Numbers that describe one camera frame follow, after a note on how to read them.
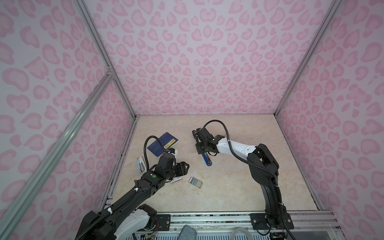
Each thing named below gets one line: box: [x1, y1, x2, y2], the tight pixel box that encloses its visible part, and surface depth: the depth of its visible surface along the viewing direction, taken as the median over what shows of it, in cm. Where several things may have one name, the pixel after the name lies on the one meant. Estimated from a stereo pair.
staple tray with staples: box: [188, 176, 203, 189], surface depth 88 cm
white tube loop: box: [230, 227, 253, 240], surface depth 72 cm
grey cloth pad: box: [178, 224, 198, 240], surface depth 69 cm
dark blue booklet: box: [147, 132, 179, 157], surface depth 106 cm
